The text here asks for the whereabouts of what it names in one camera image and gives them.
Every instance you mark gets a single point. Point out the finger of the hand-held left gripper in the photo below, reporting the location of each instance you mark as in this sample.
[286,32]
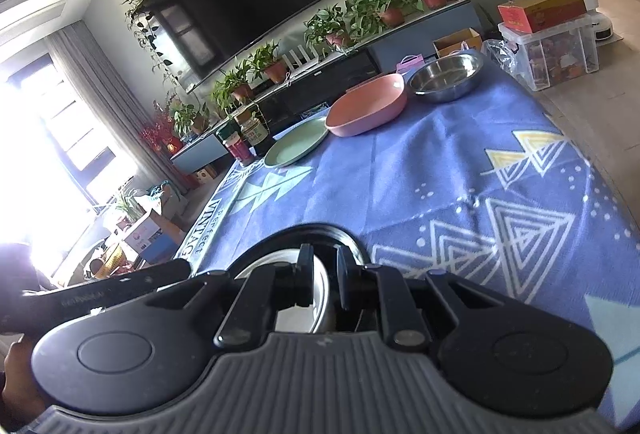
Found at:
[160,274]

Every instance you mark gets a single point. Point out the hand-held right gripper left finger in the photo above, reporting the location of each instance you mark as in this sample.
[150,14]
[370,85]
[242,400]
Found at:
[305,276]

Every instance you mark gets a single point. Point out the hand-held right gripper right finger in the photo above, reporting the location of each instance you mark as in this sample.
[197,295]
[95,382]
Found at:
[350,279]

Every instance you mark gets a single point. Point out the large white ribbed bowl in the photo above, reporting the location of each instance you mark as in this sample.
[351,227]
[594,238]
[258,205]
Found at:
[325,289]

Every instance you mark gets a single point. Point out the black bowl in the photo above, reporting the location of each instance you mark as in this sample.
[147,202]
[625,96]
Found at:
[270,246]

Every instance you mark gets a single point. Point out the green plate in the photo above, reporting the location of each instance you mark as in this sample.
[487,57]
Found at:
[295,143]

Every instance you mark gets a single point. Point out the pink bowl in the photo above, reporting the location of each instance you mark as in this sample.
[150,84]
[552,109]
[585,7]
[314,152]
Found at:
[370,103]

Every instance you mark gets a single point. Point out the stainless steel bowl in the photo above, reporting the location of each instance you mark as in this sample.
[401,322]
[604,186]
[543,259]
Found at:
[445,73]

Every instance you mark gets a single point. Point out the person's left hand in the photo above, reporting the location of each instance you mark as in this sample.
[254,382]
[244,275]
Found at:
[20,379]

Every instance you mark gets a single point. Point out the white box with pink logo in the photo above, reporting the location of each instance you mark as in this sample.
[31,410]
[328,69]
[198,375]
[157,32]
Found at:
[145,234]

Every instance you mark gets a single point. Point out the brown cardboard box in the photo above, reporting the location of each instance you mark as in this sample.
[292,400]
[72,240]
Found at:
[167,219]

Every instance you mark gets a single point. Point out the spider plant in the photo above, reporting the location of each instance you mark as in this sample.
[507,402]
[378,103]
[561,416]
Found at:
[130,206]

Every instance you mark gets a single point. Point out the small yellow box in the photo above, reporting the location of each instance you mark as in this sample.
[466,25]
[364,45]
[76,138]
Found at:
[206,176]

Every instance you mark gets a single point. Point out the red flower decoration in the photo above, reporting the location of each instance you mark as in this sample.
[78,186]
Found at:
[172,146]

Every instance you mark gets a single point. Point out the blue patterned tablecloth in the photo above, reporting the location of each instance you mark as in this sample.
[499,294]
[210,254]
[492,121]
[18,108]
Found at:
[425,174]

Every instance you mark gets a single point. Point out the pink label spice bottle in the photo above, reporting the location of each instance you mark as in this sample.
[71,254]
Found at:
[240,151]

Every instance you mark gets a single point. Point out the dark soy sauce bottle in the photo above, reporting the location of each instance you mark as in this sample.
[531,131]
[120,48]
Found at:
[255,131]

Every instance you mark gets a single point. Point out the window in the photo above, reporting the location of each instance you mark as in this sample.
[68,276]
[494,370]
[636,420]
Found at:
[65,128]

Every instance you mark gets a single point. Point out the grey curtain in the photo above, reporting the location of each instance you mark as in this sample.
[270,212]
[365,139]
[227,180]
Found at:
[100,78]

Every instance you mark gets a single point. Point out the white router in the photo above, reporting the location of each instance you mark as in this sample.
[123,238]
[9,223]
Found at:
[300,61]

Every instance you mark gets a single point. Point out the small pink box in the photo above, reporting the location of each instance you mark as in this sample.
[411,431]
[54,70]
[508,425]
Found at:
[410,63]

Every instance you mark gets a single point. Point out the open cardboard box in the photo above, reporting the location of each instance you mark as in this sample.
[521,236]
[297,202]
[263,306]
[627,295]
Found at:
[455,46]

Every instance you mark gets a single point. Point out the grey television cabinet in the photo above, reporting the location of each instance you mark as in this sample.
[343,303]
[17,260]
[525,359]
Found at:
[430,28]

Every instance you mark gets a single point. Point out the clear plastic bag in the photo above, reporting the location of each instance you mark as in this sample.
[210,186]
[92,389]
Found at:
[500,53]

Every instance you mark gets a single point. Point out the clear plastic storage box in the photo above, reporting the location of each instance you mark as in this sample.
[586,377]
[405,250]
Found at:
[550,58]

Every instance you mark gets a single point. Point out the red and yellow box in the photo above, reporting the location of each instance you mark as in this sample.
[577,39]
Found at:
[540,11]

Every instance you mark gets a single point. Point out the white robot vacuum dock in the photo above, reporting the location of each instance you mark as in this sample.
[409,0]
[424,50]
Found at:
[600,26]

